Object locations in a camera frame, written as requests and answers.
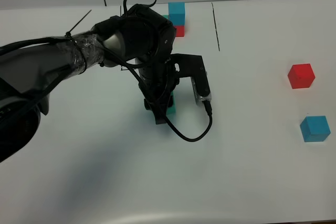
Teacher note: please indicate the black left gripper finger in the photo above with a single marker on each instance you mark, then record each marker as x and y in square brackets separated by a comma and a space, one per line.
[159, 119]

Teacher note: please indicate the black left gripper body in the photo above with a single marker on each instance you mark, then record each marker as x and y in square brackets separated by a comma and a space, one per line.
[159, 78]

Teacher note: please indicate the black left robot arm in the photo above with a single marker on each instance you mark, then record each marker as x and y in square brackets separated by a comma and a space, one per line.
[30, 69]

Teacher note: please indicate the red template cube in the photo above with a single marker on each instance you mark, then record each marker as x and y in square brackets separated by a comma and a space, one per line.
[180, 31]

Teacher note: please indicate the blue template cube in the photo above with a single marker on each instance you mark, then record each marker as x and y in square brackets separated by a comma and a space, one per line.
[177, 13]

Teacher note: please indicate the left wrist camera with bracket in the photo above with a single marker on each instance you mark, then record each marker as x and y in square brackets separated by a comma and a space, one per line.
[193, 66]

